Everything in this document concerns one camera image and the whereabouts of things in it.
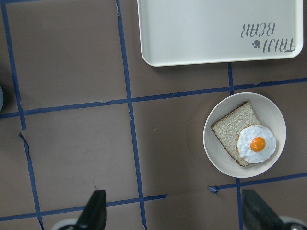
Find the white bear tray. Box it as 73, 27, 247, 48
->
137, 0, 305, 67

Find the fried egg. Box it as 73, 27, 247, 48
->
236, 125, 277, 164

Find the brown paper table cover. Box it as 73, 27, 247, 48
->
0, 0, 307, 230

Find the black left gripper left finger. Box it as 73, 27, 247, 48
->
74, 190, 106, 230

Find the bottom bread slice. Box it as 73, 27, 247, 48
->
211, 101, 260, 167

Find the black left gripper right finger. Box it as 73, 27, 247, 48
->
242, 189, 283, 230

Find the white round plate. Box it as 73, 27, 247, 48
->
203, 92, 286, 178

